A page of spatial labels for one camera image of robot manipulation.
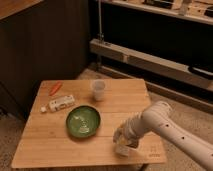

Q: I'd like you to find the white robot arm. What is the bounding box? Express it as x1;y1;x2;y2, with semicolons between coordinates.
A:
113;101;213;171

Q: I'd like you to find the orange carrot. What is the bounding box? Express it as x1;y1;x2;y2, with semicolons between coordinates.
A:
49;82;63;96

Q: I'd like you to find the metal pole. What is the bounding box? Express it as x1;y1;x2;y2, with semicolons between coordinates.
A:
97;0;104;42

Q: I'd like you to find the white plastic bottle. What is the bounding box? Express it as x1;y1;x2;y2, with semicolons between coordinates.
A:
40;95;75;113

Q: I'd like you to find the clear plastic cup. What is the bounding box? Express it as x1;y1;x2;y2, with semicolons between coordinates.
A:
91;79;106;101

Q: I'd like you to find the wooden table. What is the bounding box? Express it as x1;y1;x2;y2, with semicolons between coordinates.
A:
12;79;167;168

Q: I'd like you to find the wooden shelf unit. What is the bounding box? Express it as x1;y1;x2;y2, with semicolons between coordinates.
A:
89;0;213;113

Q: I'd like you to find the green plate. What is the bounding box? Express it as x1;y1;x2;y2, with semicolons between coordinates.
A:
66;105;101;138

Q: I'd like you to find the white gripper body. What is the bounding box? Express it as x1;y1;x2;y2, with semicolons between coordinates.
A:
113;116;139;148

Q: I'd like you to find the black object on shelf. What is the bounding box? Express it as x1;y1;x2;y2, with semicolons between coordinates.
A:
188;66;213;80

